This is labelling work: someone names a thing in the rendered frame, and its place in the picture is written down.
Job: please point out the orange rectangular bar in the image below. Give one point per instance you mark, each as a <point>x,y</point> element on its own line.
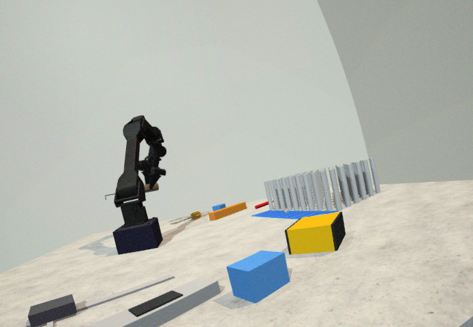
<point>224,212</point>

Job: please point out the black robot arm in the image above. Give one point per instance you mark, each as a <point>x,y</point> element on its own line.
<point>129,185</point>

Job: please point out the blue block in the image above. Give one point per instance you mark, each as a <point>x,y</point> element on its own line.
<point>259,275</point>
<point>219,206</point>

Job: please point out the yellow box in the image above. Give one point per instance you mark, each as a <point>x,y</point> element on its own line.
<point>316,234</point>

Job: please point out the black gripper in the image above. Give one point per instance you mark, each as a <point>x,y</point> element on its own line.
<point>152,176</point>

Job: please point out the blue tape strip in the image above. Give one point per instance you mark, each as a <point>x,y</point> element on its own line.
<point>293,214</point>

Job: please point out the grey flat bar with black inlay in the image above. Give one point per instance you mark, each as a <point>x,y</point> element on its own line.
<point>163,308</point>

